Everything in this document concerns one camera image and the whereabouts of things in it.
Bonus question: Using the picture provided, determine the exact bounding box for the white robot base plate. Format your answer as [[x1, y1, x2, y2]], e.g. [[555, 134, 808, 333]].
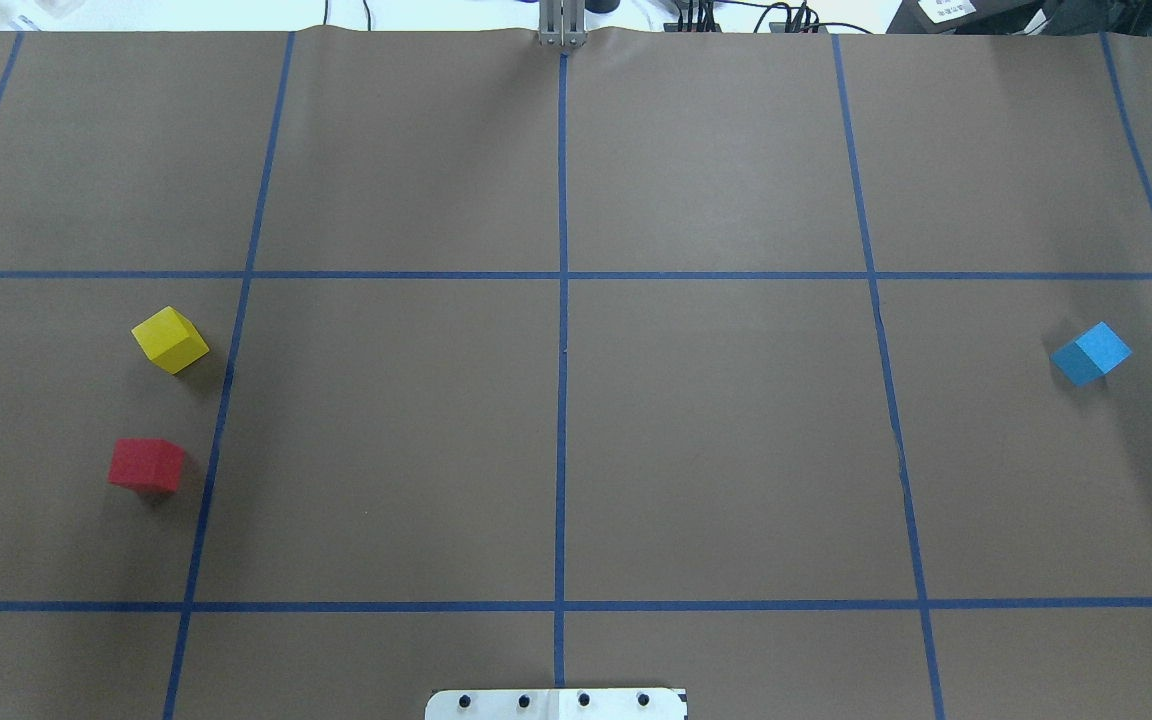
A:
[[424, 687, 689, 719]]

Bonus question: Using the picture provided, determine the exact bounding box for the aluminium frame post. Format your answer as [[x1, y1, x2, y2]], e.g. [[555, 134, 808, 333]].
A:
[[536, 0, 588, 50]]

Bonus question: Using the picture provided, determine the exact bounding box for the red cube block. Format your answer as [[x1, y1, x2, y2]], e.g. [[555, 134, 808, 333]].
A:
[[108, 438, 185, 495]]

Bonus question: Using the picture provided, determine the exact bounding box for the blue cube block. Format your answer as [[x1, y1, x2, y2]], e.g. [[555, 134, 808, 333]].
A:
[[1049, 323, 1134, 387]]

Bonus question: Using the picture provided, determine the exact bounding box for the yellow cube block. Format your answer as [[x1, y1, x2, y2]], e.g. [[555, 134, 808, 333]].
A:
[[131, 306, 210, 376]]

